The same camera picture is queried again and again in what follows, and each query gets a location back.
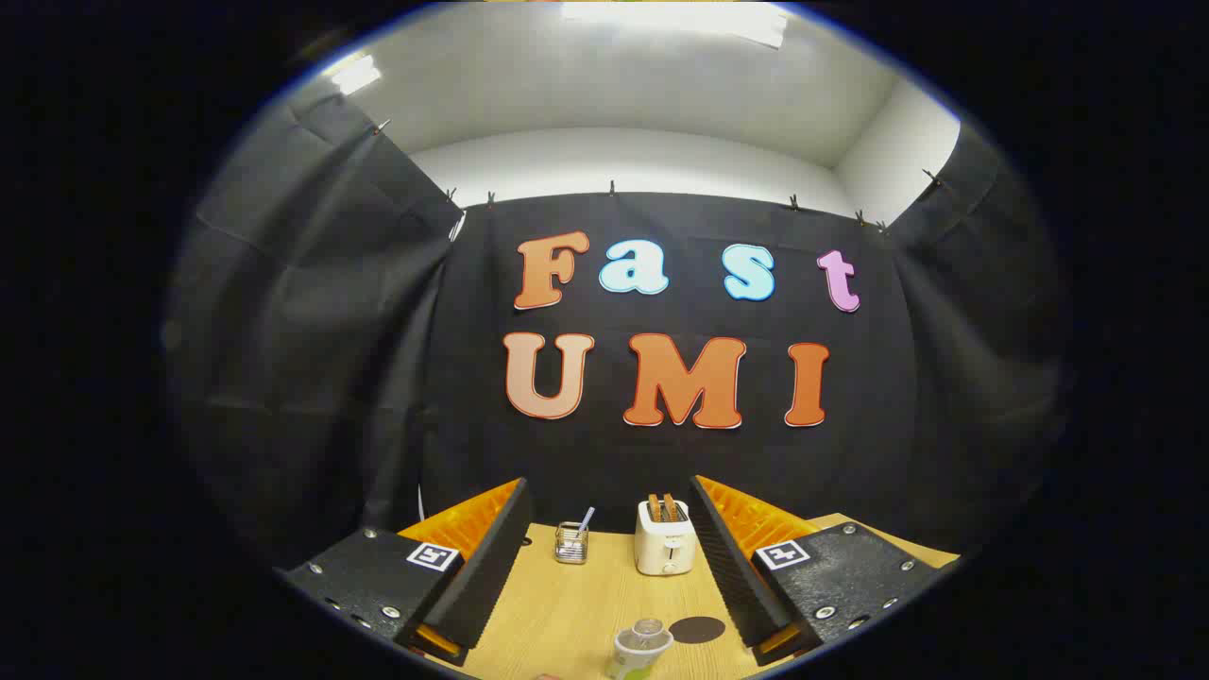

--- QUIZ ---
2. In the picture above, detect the cream toaster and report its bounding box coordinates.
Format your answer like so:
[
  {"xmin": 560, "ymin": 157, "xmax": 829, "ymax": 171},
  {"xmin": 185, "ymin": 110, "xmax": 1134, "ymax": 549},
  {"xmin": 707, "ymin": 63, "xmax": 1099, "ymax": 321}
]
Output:
[{"xmin": 634, "ymin": 499, "xmax": 698, "ymax": 577}]

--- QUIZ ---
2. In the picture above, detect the black backdrop cloth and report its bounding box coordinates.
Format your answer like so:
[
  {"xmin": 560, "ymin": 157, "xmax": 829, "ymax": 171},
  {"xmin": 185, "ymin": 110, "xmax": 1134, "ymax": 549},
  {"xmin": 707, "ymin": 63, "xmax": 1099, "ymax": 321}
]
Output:
[{"xmin": 161, "ymin": 76, "xmax": 1073, "ymax": 572}]

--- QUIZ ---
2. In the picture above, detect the clear juice bottle white label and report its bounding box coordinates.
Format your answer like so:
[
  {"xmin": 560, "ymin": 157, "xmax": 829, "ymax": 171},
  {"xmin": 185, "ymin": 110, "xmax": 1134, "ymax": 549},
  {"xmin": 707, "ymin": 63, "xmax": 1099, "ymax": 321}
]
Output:
[{"xmin": 604, "ymin": 619, "xmax": 676, "ymax": 680}]

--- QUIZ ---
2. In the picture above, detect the dark brown round coaster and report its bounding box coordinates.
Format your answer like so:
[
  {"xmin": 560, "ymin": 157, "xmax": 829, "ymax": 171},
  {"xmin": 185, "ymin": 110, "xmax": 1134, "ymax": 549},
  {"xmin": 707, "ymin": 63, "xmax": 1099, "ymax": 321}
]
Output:
[{"xmin": 669, "ymin": 616, "xmax": 726, "ymax": 645}]

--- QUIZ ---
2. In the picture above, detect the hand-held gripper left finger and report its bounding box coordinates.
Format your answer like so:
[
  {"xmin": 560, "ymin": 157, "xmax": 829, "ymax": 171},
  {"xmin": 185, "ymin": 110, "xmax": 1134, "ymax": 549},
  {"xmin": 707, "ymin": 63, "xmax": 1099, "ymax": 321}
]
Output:
[{"xmin": 274, "ymin": 477, "xmax": 536, "ymax": 668}]

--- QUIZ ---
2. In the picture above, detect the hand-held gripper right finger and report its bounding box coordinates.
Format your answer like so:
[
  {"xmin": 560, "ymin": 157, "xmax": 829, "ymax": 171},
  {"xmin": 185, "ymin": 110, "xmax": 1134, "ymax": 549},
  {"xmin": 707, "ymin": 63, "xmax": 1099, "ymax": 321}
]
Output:
[{"xmin": 688, "ymin": 474, "xmax": 962, "ymax": 668}]

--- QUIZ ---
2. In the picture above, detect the wooden table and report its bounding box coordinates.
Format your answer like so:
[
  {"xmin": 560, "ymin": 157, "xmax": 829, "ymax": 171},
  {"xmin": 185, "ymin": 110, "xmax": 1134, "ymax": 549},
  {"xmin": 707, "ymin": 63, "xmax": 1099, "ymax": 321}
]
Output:
[{"xmin": 416, "ymin": 513, "xmax": 962, "ymax": 680}]

